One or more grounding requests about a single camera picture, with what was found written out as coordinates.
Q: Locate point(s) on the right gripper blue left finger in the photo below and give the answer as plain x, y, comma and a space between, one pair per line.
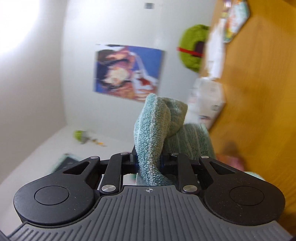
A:
116, 167

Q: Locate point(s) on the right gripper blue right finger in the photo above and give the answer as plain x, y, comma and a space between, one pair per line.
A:
178, 166

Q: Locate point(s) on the green white snack packet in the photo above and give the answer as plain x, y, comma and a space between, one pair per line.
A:
236, 15

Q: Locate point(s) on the dark red chair with jacket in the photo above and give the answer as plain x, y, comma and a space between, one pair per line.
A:
200, 48

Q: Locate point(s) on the pink water bottle green handle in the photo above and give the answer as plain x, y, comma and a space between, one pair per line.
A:
233, 161

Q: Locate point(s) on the anime wall poster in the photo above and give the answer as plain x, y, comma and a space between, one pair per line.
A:
126, 71

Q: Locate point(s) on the light blue striped towel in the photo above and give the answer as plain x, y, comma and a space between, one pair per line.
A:
161, 127

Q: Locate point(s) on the round wooden table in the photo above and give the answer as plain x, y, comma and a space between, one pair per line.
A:
257, 123

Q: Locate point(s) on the white tissue pack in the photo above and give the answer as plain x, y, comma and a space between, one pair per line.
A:
206, 101

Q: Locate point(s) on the grey wall switch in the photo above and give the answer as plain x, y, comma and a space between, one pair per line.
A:
148, 5

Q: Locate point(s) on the potted wall plant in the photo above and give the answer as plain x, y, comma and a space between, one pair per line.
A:
83, 137

